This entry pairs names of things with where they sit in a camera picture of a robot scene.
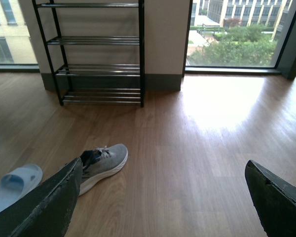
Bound light blue slide sandal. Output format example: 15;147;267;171
0;164;43;212

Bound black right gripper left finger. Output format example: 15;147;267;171
0;158;82;237

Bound black metal shoe rack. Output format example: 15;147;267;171
32;0;145;106

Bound grey sneaker white sole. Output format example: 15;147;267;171
79;144;128;196

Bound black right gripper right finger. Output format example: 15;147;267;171
245;160;296;237

